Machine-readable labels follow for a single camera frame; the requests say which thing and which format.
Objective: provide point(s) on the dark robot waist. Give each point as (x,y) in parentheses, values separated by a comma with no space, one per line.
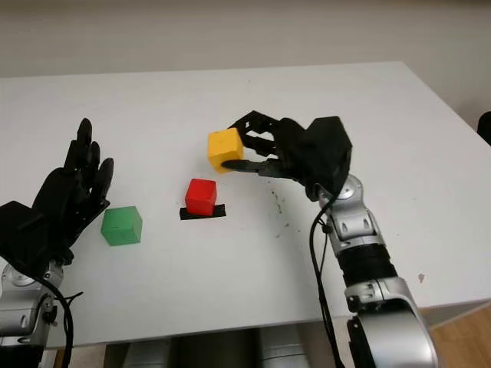
(215,350)

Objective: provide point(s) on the green cube block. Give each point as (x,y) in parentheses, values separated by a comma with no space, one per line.
(122,226)

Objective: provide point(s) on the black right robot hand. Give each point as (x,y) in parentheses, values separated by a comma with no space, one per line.
(287,149)

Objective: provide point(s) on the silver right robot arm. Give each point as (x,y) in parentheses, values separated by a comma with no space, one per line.
(368,260)

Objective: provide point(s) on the black round object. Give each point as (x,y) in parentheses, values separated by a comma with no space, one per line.
(485,128)

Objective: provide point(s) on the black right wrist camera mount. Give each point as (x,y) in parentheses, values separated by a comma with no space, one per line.
(330,149)

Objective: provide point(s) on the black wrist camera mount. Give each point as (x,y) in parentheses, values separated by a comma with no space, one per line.
(27,234)
(330,149)

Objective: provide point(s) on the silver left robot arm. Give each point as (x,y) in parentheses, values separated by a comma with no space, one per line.
(23,314)

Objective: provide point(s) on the grey robot thigh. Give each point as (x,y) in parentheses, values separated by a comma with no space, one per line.
(284,349)
(147,354)

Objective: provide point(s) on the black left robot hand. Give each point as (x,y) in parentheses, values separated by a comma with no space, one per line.
(65,195)

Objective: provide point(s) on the black tape strip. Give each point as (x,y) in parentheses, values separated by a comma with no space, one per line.
(220,212)

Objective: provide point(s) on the red cube block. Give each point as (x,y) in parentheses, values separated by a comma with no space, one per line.
(200,195)

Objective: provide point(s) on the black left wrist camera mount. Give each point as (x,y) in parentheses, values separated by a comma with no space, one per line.
(27,234)

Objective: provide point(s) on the yellow cube block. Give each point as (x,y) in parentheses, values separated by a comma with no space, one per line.
(225,149)

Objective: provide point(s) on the grey left robot thigh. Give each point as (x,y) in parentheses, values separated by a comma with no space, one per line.
(147,354)

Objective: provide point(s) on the grey right robot thigh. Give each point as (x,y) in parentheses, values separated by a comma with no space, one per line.
(284,349)

